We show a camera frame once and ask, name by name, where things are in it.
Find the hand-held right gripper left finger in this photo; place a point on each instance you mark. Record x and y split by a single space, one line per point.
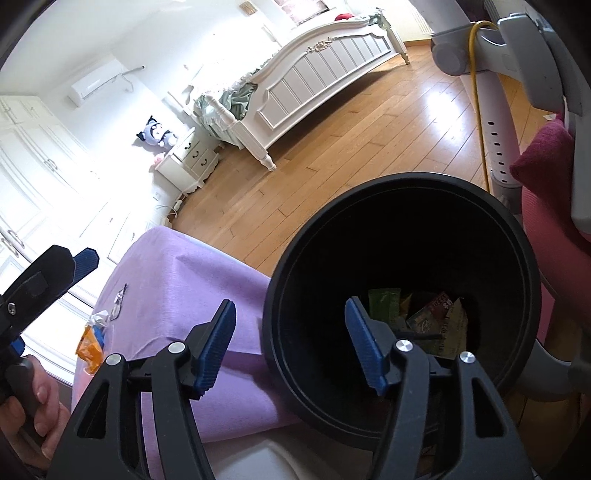
214 350

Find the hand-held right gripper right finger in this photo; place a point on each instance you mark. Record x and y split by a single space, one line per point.
364 341

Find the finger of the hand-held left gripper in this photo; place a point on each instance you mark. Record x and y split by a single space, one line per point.
85 263

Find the black trash bin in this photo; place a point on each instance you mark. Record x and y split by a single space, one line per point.
295 286

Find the blue green printed carton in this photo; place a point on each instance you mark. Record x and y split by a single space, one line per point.
455 327

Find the person's left hand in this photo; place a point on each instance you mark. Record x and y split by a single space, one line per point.
51 417

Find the purple tablecloth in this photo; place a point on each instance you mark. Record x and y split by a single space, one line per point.
184 286

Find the orange plastic packet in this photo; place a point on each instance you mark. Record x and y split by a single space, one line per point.
90 348

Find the white wardrobe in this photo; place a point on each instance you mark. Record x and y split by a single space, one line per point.
37 184

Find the small pink item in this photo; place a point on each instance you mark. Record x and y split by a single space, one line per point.
158 159

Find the purple plush toy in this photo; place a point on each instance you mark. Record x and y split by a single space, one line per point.
157 134

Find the cream nightstand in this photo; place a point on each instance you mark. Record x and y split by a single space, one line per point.
194 157

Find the white air conditioner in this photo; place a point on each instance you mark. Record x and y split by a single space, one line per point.
94 83

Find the magenta cloth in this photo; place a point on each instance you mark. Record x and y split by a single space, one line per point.
540 152

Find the white bed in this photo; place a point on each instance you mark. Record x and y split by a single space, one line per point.
323 69

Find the red cloth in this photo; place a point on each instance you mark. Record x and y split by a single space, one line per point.
342 16

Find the grey pink desk chair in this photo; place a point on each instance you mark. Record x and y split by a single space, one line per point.
521 32

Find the small tan wall plaque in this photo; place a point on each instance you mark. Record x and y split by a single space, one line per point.
248 8

